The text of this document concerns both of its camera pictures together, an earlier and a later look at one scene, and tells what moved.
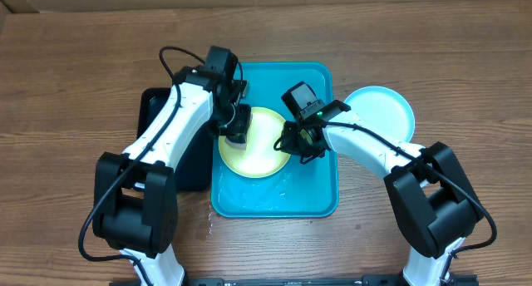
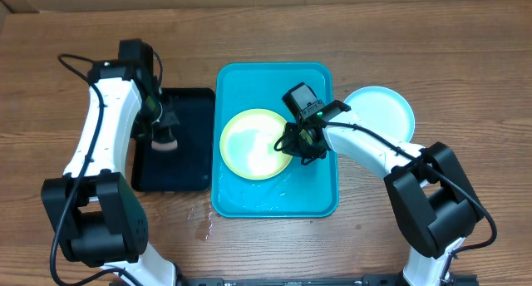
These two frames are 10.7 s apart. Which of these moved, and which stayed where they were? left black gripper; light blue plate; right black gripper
Moved: left black gripper
Stayed: right black gripper; light blue plate
